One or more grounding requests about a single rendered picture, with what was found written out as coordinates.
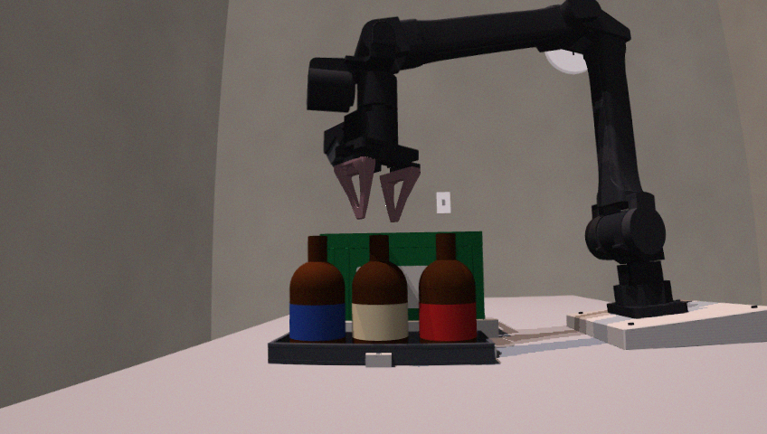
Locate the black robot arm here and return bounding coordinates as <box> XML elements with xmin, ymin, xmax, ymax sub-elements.
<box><xmin>307</xmin><ymin>0</ymin><xmax>688</xmax><ymax>318</ymax></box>

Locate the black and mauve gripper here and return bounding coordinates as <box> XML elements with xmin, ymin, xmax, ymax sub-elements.
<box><xmin>334</xmin><ymin>105</ymin><xmax>421</xmax><ymax>222</ymax></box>

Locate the brown bottle with blue label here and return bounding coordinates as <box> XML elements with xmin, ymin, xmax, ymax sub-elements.
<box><xmin>289</xmin><ymin>236</ymin><xmax>346</xmax><ymax>344</ymax></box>

